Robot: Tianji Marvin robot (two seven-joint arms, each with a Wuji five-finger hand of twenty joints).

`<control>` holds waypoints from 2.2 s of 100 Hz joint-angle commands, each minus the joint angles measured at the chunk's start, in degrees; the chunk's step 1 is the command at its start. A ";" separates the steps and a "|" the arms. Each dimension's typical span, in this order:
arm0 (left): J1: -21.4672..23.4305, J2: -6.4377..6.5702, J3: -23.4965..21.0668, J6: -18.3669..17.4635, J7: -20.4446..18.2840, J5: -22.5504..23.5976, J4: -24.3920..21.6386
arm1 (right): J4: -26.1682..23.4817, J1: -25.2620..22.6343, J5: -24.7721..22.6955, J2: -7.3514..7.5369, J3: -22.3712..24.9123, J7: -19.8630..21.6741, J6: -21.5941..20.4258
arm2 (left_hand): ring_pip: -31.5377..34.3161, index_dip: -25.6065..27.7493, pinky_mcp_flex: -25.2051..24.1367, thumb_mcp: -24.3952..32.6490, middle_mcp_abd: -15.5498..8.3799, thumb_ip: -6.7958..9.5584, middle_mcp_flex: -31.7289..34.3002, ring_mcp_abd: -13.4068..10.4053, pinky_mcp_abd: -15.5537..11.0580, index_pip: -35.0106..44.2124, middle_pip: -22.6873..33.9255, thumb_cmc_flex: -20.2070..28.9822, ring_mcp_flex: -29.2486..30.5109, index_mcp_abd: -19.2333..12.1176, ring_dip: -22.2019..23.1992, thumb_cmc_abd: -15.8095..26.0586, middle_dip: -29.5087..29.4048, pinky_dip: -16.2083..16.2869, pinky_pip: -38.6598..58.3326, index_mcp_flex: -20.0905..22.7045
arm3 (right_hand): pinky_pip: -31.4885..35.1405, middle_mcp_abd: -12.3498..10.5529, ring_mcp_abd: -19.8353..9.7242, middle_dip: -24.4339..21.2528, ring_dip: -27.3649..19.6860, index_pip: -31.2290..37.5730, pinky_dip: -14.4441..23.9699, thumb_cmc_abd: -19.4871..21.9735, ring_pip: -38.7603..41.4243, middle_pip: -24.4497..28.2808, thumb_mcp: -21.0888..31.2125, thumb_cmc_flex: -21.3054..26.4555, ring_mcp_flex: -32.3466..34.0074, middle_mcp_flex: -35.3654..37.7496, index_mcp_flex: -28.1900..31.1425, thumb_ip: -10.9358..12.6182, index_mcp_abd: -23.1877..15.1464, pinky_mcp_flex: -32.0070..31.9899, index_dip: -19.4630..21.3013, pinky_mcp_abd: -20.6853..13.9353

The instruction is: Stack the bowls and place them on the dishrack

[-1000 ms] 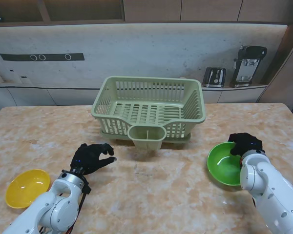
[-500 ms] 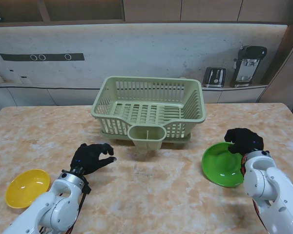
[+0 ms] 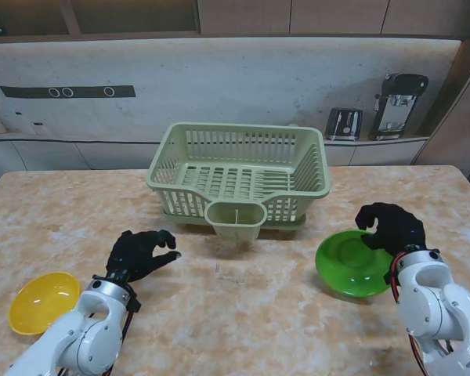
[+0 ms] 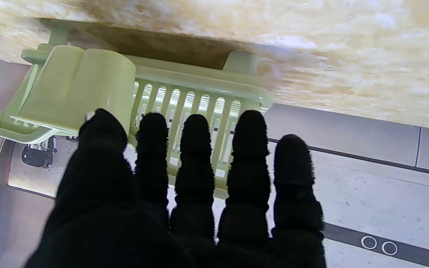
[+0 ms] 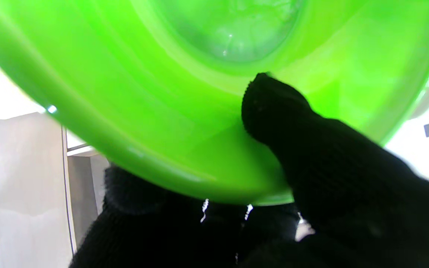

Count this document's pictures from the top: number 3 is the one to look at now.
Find yellow plastic bowl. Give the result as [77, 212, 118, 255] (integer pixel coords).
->
[8, 272, 82, 336]

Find black silver coffee machine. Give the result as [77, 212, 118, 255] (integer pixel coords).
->
[367, 70, 430, 142]

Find wooden wall cabinets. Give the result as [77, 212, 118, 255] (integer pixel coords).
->
[0, 0, 470, 40]

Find pale green plastic dish rack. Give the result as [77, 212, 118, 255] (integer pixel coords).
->
[145, 121, 331, 222]

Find white low counter cabinet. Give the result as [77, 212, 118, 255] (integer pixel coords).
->
[0, 132, 432, 172]

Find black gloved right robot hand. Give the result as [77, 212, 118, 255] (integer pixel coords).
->
[354, 202, 428, 259]

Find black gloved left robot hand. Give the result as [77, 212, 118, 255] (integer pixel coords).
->
[105, 230, 183, 283]

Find pale green cutlery holder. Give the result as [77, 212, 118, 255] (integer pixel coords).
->
[204, 201, 268, 242]

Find pale green drip tray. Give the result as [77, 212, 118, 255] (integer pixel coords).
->
[159, 207, 309, 236]

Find black silver toaster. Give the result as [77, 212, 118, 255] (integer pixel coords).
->
[324, 107, 364, 142]

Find green plastic bowl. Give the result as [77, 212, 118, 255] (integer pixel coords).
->
[315, 230, 395, 298]

